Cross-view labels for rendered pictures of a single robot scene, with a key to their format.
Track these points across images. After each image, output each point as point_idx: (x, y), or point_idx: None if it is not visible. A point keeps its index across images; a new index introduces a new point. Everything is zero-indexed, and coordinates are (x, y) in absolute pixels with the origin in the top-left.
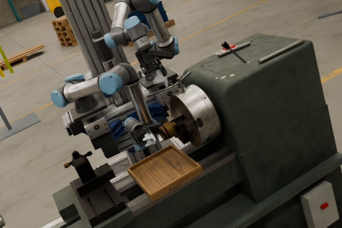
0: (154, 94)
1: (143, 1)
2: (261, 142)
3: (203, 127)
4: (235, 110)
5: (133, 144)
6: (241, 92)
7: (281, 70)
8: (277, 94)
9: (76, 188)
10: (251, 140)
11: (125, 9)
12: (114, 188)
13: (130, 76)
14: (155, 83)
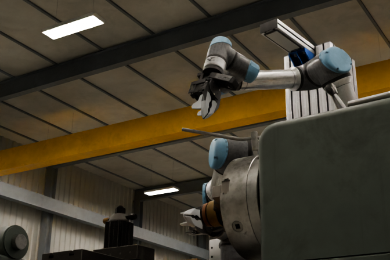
0: (194, 132)
1: (317, 65)
2: (302, 258)
3: (227, 197)
4: (267, 172)
5: None
6: (287, 142)
7: (379, 123)
8: (360, 169)
9: (94, 249)
10: (282, 244)
11: (288, 72)
12: (109, 255)
13: (250, 154)
14: (198, 114)
